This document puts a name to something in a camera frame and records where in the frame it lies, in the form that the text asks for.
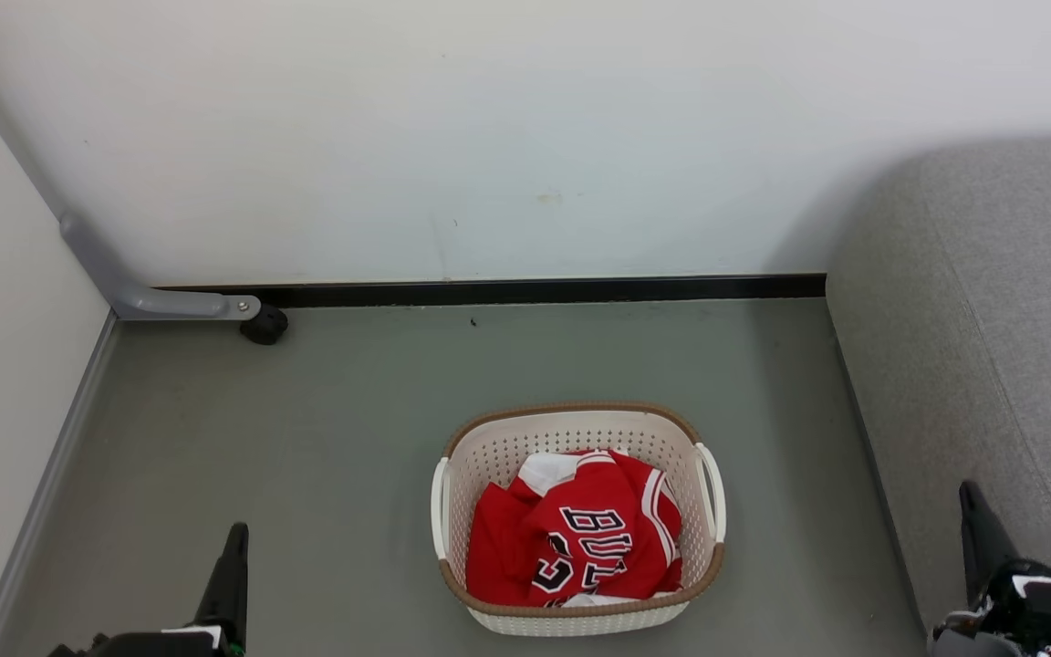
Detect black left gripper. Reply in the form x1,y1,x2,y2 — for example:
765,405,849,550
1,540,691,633
49,522,250,657

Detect red Bulls basketball jersey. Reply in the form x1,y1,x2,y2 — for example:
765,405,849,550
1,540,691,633
465,448,683,609

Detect black baseboard strip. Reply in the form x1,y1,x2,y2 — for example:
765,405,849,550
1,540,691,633
161,274,827,308

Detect grey fabric sofa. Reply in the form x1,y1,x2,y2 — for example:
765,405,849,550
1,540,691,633
825,135,1051,631

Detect grey skirting strip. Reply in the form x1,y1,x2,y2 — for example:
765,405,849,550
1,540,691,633
0,310,120,657

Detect grey metal partition foot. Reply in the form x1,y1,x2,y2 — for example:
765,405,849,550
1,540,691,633
0,27,263,322

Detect black caster wheel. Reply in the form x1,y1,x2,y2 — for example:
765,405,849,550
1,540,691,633
240,306,290,346

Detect white basket with brown rim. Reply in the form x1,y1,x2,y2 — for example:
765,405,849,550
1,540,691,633
431,402,727,637

